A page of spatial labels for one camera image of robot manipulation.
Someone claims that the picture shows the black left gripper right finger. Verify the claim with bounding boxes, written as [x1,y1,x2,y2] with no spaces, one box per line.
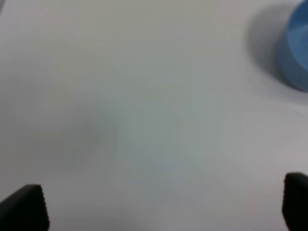
[282,172,308,231]

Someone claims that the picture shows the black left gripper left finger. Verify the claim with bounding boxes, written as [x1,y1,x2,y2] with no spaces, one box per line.
[0,184,50,231]

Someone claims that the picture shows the blue plastic bowl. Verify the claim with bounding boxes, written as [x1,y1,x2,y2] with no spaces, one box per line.
[276,0,308,92]

